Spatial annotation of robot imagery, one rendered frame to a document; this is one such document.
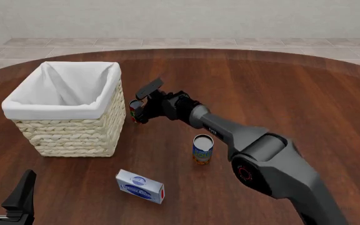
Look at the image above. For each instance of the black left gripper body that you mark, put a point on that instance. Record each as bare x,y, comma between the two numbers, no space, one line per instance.
11,220

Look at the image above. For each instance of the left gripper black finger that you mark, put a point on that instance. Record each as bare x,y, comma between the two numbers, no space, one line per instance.
22,197

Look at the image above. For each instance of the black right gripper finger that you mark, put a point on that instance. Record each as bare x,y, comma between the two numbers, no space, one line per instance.
142,117

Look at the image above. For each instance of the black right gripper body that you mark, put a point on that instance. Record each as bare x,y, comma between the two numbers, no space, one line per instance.
156,107

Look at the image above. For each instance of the red tomato sauce can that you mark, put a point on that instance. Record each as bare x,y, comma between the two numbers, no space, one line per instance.
133,107

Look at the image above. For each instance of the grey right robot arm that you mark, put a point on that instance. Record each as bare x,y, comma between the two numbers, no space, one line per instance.
261,150

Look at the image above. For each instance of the woven wicker basket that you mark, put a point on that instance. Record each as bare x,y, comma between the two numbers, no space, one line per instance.
73,138

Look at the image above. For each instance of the white cloth basket liner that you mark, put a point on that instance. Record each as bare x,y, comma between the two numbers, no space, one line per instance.
73,86

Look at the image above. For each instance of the blue soup can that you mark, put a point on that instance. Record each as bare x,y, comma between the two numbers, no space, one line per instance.
202,153

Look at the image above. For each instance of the blue white food box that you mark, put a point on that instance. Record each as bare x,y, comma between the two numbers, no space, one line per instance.
139,187

